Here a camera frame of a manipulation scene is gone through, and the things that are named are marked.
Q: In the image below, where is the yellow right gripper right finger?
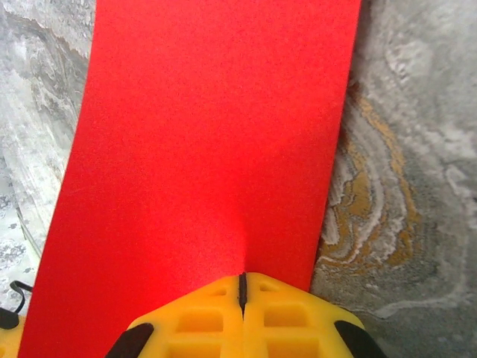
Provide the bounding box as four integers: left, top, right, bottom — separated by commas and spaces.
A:
242, 272, 389, 358

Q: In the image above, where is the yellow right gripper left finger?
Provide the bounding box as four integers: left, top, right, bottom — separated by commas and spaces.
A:
106, 273, 244, 358

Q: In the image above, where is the red paper sheet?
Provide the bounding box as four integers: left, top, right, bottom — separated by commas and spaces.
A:
17, 0, 363, 358

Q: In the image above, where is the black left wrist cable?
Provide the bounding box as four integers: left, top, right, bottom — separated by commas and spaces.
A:
9, 280, 34, 315

